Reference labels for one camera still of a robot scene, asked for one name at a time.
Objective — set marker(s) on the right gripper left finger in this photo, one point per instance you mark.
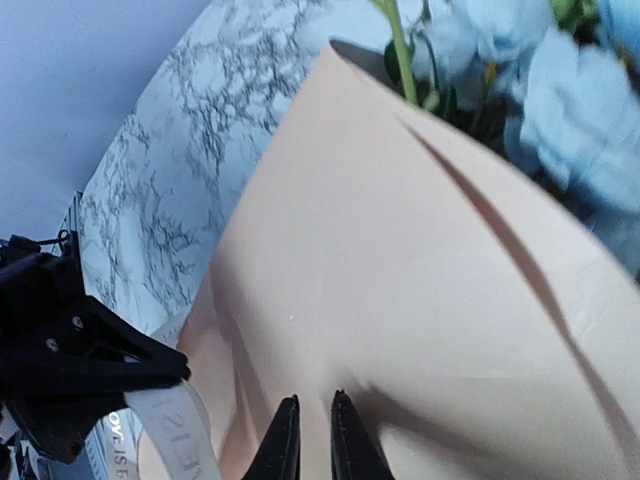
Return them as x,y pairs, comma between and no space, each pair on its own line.
278,456

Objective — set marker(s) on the blue fake flower stem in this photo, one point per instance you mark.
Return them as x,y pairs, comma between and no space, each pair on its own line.
552,86

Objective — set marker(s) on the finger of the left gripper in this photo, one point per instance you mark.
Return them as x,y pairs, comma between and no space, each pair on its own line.
67,360

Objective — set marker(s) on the peach wrapping paper sheet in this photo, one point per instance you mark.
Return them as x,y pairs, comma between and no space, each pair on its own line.
480,330

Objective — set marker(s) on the white ribbon strip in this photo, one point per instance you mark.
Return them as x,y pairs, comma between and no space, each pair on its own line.
159,434

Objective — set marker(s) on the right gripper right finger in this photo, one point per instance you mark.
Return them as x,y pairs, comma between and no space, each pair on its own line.
353,455

